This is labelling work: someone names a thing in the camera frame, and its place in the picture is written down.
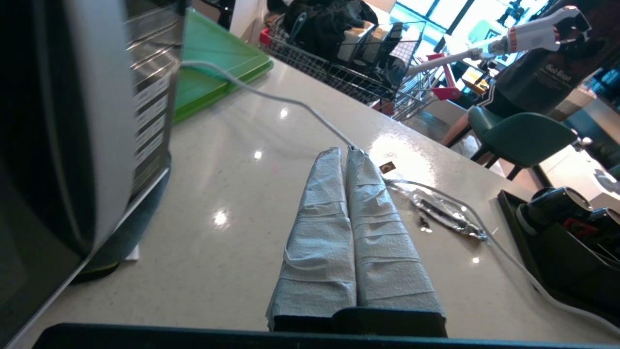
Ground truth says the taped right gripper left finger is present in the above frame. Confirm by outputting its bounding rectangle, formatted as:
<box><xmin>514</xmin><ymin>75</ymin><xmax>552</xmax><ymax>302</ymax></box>
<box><xmin>265</xmin><ymin>148</ymin><xmax>358</xmax><ymax>333</ymax></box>

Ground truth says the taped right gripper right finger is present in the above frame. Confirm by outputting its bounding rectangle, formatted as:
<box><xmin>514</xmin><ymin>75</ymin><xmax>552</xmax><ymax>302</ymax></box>
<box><xmin>344</xmin><ymin>148</ymin><xmax>447</xmax><ymax>337</ymax></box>

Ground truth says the silver black microwave oven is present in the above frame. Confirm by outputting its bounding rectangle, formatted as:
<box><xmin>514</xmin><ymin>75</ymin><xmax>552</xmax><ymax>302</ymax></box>
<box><xmin>0</xmin><ymin>0</ymin><xmax>187</xmax><ymax>349</ymax></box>

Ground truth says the clear plastic wrapper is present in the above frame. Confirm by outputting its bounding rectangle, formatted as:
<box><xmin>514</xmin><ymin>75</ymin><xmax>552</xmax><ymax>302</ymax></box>
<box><xmin>387</xmin><ymin>179</ymin><xmax>489</xmax><ymax>241</ymax></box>

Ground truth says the black tray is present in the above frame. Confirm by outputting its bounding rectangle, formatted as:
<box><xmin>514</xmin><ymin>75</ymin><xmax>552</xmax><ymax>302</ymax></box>
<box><xmin>498</xmin><ymin>189</ymin><xmax>620</xmax><ymax>328</ymax></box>

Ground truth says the dark metal can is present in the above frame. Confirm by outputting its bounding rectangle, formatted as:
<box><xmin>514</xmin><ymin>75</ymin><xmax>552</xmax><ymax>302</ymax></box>
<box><xmin>516</xmin><ymin>187</ymin><xmax>592</xmax><ymax>237</ymax></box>

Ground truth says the green chair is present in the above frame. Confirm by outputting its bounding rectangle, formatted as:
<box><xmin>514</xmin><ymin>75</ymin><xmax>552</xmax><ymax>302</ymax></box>
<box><xmin>467</xmin><ymin>106</ymin><xmax>592</xmax><ymax>181</ymax></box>

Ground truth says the green cutting board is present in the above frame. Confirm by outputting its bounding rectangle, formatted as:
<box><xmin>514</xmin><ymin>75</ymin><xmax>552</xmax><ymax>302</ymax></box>
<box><xmin>172</xmin><ymin>10</ymin><xmax>274</xmax><ymax>124</ymax></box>

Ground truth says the black bag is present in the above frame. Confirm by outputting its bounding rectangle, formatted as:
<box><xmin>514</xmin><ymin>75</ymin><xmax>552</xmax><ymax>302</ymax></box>
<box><xmin>282</xmin><ymin>0</ymin><xmax>379</xmax><ymax>61</ymax></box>

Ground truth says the person in dark shirt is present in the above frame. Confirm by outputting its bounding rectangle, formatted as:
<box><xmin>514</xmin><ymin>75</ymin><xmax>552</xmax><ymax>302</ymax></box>
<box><xmin>441</xmin><ymin>0</ymin><xmax>620</xmax><ymax>146</ymax></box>

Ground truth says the white power cable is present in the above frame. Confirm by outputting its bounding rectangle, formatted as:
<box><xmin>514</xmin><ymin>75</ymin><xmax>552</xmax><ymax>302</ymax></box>
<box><xmin>179</xmin><ymin>61</ymin><xmax>620</xmax><ymax>337</ymax></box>

